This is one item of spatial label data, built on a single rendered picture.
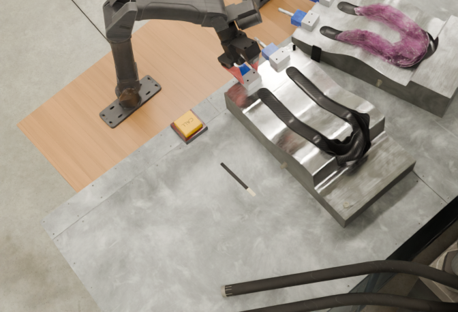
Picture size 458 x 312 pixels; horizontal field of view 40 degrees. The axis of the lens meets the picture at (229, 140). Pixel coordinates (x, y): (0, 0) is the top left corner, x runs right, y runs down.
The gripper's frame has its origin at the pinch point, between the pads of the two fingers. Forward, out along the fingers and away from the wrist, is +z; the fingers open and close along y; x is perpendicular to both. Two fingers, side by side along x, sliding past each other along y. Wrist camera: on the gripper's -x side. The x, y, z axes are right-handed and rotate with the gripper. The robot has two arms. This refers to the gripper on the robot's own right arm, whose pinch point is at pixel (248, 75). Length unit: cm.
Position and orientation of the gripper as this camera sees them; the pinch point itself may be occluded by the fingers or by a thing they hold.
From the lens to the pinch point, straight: 179.0
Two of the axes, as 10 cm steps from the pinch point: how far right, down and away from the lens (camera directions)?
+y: 7.7, -6.0, 2.2
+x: -5.1, -3.7, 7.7
